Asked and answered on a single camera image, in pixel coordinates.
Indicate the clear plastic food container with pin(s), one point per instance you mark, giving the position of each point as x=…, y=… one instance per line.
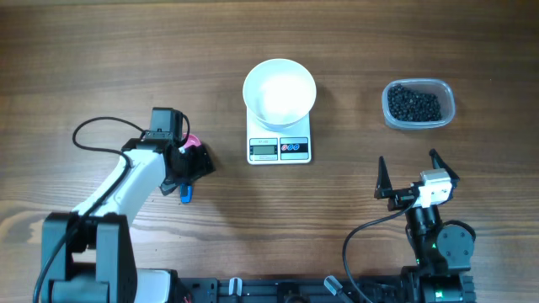
x=425, y=85

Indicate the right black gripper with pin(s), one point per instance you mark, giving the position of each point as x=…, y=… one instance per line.
x=404, y=197

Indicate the white round bowl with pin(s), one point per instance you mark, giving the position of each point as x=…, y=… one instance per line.
x=279, y=92

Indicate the white digital kitchen scale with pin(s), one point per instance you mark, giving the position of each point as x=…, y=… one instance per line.
x=278, y=146

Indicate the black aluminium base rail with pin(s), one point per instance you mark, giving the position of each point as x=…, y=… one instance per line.
x=320, y=290

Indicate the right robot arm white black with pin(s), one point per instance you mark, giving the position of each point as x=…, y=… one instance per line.
x=443, y=249

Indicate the black beans pile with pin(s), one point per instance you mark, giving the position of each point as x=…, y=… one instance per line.
x=410, y=105

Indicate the pink scoop with blue handle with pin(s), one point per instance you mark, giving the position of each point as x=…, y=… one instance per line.
x=186, y=189

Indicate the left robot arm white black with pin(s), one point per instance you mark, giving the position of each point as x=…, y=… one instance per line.
x=87, y=254

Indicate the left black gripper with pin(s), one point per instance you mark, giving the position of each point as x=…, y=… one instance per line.
x=201, y=162

